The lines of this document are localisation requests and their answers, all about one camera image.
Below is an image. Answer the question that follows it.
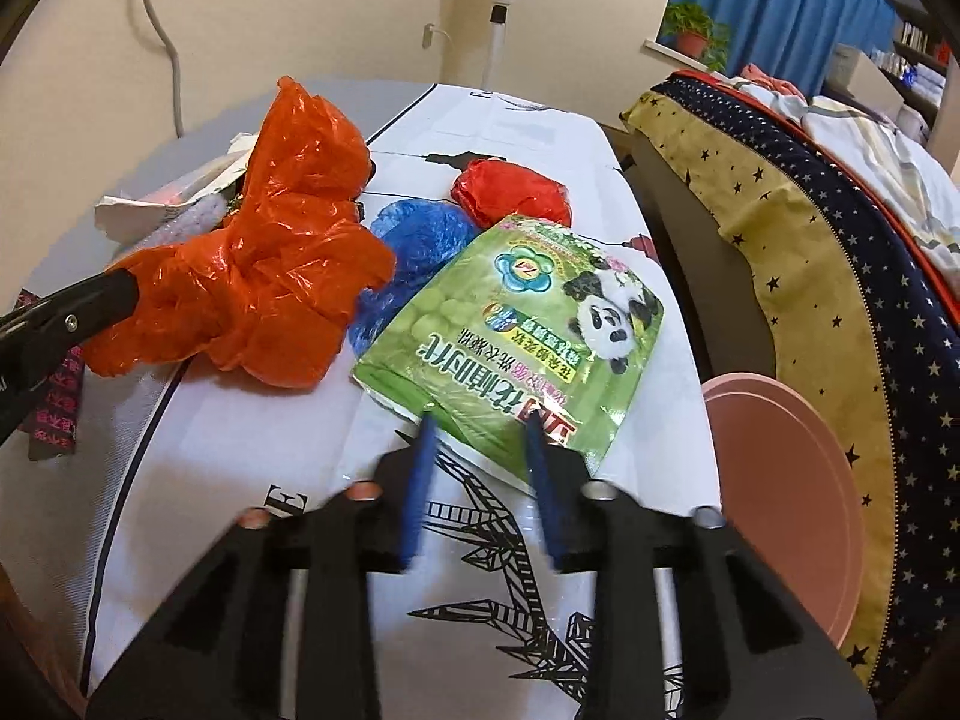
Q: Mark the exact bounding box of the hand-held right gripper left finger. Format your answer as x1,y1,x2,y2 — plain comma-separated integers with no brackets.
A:
86,412,443,720

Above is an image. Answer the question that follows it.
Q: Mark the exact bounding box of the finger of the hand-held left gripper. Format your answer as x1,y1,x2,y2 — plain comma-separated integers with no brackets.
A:
0,268,147,440

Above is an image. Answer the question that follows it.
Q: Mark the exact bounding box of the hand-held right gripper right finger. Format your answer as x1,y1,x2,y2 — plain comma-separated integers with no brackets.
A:
521,420,878,720

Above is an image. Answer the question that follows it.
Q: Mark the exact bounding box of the green panda print pouch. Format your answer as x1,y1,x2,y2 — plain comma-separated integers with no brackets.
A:
352,214,667,477

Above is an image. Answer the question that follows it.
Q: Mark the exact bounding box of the orange plastic bag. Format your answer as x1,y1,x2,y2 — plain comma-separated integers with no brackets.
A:
79,75,397,391

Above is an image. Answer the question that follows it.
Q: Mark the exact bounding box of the pink waste bin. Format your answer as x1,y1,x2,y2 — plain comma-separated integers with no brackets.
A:
701,373,865,635

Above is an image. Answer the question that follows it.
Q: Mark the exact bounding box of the red plastic bag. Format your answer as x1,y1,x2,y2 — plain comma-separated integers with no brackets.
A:
450,157,572,230

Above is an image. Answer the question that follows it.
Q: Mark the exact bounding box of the dark packet with red print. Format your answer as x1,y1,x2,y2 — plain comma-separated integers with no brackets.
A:
19,345,83,462

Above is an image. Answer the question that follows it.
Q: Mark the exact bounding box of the torn white cardboard box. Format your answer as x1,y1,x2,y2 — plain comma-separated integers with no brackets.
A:
94,131,260,241

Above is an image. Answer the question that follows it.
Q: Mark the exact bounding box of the white printed tablecloth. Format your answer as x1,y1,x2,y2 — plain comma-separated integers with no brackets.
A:
0,82,725,698

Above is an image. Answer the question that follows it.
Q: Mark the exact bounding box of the blue plastic bag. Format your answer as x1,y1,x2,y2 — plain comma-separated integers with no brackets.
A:
349,199,481,353

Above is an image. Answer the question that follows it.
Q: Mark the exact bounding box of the yellow star bed skirt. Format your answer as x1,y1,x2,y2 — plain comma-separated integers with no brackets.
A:
621,94,893,683

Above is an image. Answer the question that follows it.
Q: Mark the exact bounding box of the bed with star sheet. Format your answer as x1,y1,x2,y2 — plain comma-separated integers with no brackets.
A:
649,73,960,691

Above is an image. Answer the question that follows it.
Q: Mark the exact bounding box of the red blanket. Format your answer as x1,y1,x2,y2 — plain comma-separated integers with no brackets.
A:
739,86,960,293

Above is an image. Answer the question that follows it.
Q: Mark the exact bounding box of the pink cloth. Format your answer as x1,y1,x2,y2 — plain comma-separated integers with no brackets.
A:
741,64,809,100

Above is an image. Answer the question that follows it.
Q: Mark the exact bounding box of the potted green plant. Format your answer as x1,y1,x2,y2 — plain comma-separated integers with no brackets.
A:
658,1,732,72

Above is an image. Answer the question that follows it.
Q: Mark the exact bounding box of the beige storage box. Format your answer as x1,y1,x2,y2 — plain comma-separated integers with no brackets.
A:
829,41,908,117

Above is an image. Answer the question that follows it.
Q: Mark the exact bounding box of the wooden shelf unit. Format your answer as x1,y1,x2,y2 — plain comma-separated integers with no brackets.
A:
889,0,960,128

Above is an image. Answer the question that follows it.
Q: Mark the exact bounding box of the grey wall cable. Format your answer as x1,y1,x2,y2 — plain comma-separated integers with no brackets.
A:
139,0,185,140

